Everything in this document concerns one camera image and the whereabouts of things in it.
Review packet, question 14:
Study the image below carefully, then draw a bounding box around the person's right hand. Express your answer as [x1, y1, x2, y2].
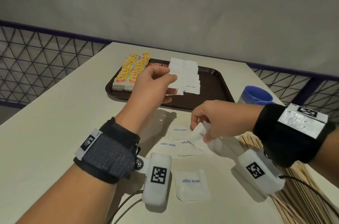
[190, 100, 265, 143]

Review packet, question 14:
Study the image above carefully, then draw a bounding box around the person's left hand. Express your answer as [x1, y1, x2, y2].
[115, 66, 178, 136]

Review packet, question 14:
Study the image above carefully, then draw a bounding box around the row of red Nescafe sachets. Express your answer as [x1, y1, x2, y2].
[148, 61, 170, 69]

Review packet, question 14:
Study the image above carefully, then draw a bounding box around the white sugar packet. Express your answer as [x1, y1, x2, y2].
[190, 122, 208, 143]

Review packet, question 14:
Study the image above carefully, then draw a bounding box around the brown plastic tray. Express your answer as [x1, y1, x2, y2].
[105, 58, 236, 112]

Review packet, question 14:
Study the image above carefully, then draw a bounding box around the row of white sugar packets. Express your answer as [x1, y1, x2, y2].
[183, 60, 201, 94]
[167, 58, 185, 96]

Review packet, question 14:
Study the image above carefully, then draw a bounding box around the pile of white sugar sachets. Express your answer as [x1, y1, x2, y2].
[152, 123, 223, 202]

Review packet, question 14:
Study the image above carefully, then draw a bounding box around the pile of wooden stirrers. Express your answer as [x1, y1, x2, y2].
[238, 131, 339, 224]

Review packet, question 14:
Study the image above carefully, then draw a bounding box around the person's left forearm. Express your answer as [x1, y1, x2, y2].
[16, 164, 118, 224]

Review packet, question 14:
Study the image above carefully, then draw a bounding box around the black right wrist strap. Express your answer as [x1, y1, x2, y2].
[253, 103, 335, 168]

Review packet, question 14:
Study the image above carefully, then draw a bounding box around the black wrist strap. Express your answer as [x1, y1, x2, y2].
[73, 117, 141, 184]
[253, 103, 335, 168]

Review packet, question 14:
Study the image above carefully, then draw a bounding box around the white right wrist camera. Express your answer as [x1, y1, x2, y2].
[237, 149, 286, 196]

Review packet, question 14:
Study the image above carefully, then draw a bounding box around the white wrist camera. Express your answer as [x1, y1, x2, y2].
[135, 153, 172, 205]
[237, 149, 286, 196]

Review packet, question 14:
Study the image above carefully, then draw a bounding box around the black left wrist strap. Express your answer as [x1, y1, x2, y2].
[73, 117, 141, 184]

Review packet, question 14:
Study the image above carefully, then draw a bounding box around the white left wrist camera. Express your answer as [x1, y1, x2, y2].
[135, 153, 172, 205]

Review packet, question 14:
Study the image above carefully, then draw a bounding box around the black left camera cable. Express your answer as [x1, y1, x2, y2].
[107, 190, 143, 224]

